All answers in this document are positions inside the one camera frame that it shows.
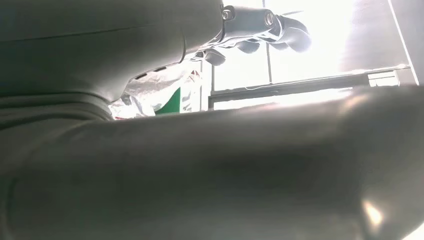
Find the silver package with red print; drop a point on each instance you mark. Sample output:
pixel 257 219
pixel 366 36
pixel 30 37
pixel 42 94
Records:
pixel 149 92

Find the dark window frame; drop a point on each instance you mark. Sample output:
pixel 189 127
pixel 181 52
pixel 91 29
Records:
pixel 298 86

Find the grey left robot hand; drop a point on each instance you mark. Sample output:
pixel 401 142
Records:
pixel 82 49

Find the green plastic crate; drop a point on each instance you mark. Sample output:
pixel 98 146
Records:
pixel 172 104

